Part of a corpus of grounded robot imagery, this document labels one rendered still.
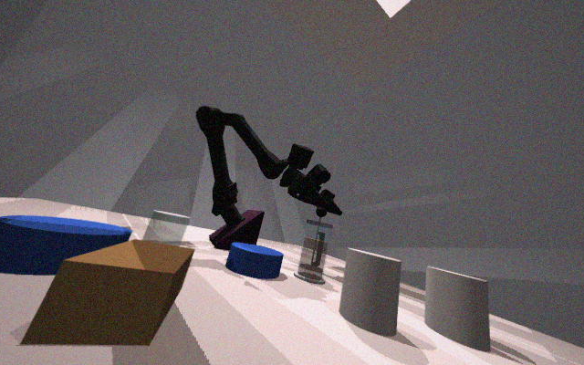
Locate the brown block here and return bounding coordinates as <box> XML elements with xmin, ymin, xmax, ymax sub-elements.
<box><xmin>21</xmin><ymin>239</ymin><xmax>195</xmax><ymax>346</ymax></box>

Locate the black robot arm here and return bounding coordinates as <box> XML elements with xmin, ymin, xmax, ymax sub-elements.
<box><xmin>196</xmin><ymin>106</ymin><xmax>331</xmax><ymax>229</ymax></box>

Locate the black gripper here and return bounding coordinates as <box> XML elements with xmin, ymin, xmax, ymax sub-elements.
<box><xmin>288</xmin><ymin>173</ymin><xmax>342</xmax><ymax>215</ymax></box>

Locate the glass coffee press with plunger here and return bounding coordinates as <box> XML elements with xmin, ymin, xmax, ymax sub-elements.
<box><xmin>294</xmin><ymin>207</ymin><xmax>333</xmax><ymax>285</ymax></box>

